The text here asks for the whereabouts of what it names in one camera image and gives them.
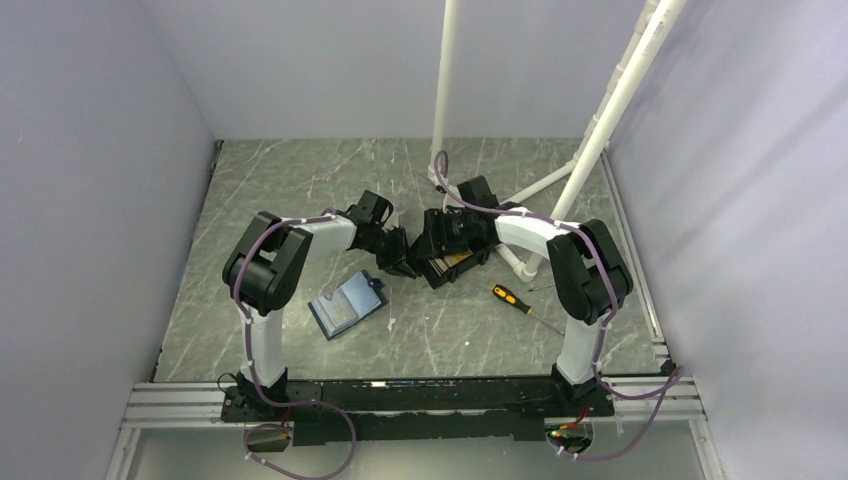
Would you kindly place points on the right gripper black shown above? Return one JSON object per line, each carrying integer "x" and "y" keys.
{"x": 436, "y": 221}

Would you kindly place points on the black card storage box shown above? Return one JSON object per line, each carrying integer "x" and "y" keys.
{"x": 436, "y": 280}

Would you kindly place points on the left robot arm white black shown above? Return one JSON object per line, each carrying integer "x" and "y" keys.
{"x": 263, "y": 271}

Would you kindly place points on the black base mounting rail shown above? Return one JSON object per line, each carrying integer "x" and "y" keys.
{"x": 420, "y": 426}

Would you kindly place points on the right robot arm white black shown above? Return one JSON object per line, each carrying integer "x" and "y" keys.
{"x": 590, "y": 277}

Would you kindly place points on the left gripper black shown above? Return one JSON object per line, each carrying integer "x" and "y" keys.
{"x": 400, "y": 257}

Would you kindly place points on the orange black screwdriver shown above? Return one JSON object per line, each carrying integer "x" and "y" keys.
{"x": 508, "y": 297}

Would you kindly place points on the blue card holder wallet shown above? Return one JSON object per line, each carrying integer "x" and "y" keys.
{"x": 366, "y": 296}

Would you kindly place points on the white VIP credit card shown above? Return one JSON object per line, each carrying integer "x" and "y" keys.
{"x": 336, "y": 309}

